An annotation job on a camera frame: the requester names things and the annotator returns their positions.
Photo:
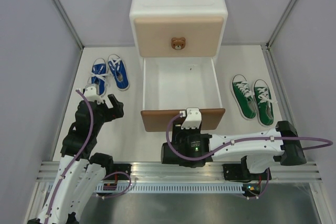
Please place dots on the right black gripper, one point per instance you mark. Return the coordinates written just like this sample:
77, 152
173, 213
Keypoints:
177, 131

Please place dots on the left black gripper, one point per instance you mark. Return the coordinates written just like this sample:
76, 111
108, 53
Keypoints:
116, 112

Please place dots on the brown drawer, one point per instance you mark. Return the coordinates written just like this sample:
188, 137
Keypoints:
171, 85

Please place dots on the green sneaker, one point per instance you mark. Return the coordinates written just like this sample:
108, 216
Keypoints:
244, 97
264, 102

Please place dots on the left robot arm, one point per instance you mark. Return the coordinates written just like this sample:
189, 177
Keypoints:
79, 171

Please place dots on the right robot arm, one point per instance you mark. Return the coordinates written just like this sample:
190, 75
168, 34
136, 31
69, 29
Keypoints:
256, 152

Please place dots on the left blue sneaker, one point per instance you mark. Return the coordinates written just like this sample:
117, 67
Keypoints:
98, 76

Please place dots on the blue sneaker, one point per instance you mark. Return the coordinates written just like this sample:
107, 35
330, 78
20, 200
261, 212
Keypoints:
98, 76
119, 72

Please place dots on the right blue sneaker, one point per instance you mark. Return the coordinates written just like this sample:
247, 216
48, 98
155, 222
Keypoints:
119, 72

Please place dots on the upper bear knob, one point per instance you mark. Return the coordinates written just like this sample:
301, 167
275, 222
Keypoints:
178, 43

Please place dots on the beige upper drawer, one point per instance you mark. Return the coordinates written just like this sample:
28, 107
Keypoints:
202, 34

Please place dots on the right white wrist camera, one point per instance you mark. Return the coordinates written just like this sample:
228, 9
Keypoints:
192, 118

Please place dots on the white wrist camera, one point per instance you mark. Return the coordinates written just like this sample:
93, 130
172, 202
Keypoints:
91, 94
192, 118

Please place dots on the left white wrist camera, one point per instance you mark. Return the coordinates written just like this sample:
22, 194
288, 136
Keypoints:
91, 94

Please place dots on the white slotted cable duct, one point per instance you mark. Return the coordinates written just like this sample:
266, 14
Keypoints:
186, 188

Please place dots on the aluminium mounting rail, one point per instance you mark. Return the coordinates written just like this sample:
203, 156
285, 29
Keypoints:
150, 172

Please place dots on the right aluminium frame post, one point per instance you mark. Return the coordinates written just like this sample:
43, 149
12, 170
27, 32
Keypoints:
285, 15

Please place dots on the aluminium frame post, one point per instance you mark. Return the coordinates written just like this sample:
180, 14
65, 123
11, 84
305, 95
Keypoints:
64, 16
285, 15

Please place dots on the left aluminium frame post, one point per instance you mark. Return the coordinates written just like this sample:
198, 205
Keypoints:
64, 16

